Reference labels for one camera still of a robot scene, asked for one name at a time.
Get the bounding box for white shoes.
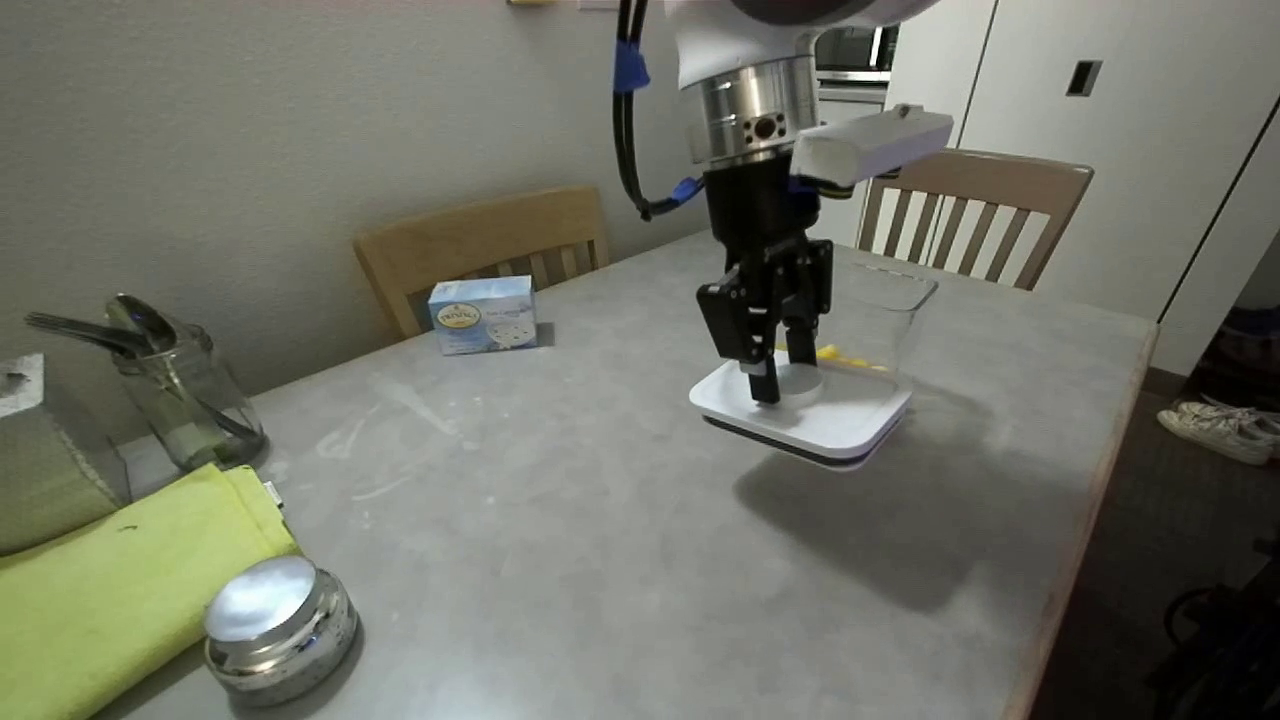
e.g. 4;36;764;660
1151;395;1280;469

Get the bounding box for yellow green cloth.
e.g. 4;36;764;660
0;461;301;720

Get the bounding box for black door switch plate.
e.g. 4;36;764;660
1062;54;1109;100

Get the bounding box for small blue white box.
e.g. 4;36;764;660
424;270;545;361

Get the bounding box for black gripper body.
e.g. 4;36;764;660
701;162;819;275

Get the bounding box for light wooden slatted chair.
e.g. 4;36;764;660
853;145;1101;296
349;183;614;339

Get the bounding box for clear glass pitcher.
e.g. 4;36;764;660
24;286;272;473

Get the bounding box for orange puffed snacks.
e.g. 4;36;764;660
810;339;892;378

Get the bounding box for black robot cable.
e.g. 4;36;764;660
607;0;712;222

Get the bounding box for clear plastic storage container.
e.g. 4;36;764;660
807;266;944;408

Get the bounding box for white grey wrist camera box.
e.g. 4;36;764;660
790;105;961;189

